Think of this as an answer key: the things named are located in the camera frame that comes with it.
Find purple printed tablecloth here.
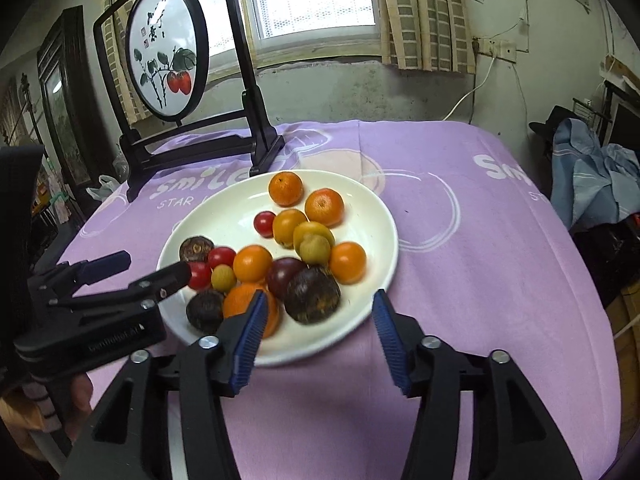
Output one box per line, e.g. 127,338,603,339
37,119,623,480

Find red cherry tomato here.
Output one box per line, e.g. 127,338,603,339
253,211,277,238
186,261,213,292

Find small yellow kumquat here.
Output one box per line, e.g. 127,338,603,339
210,264,237,293
299,234,332,267

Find window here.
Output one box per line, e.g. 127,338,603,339
205,0,386,68

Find black hat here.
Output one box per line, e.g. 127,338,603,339
529,105,586,148

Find blue crumpled clothes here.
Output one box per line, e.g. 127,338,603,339
550,117,640,231

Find white wall power outlet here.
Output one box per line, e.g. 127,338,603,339
475,36,517,63

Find white power cable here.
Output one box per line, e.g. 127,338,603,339
441,55,497,123

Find large orange mandarin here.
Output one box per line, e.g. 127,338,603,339
222,282,281,340

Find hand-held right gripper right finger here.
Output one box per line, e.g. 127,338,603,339
371,288,583,480

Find dark purple tomato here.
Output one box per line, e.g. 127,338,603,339
265,256,307,303

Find white oval plate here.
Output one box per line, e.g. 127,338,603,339
156,169,399,367

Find white plastic bag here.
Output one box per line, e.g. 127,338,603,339
86,174,121,203

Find green-orange citrus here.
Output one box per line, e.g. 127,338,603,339
292,221,336,256

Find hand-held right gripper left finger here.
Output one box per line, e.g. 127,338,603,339
59,289,271,480

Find person's left hand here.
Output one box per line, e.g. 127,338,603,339
64,374,96,443

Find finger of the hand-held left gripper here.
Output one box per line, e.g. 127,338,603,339
64,261,194,314
29,251,133,308

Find black framed round painted screen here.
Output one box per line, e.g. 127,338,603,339
93,0,287,203

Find dark wooden framed cabinet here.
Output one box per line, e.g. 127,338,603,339
36,5,108,191

